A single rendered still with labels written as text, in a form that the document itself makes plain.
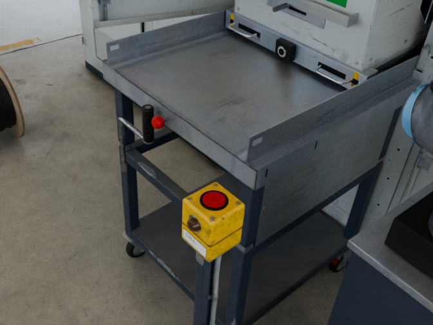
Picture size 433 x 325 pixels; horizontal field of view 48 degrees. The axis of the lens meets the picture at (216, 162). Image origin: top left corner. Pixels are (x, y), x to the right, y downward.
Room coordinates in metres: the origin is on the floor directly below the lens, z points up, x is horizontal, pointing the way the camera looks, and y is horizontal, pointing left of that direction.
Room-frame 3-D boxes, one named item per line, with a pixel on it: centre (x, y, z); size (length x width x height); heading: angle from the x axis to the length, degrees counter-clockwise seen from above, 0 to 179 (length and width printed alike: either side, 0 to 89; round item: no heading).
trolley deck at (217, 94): (1.26, -0.11, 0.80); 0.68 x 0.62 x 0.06; 134
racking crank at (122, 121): (1.10, 0.23, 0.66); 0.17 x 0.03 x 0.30; 43
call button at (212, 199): (0.62, 0.00, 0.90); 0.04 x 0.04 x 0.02
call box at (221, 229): (0.62, 0.00, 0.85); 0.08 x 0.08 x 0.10; 44
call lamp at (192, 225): (0.59, 0.03, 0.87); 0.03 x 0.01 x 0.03; 44
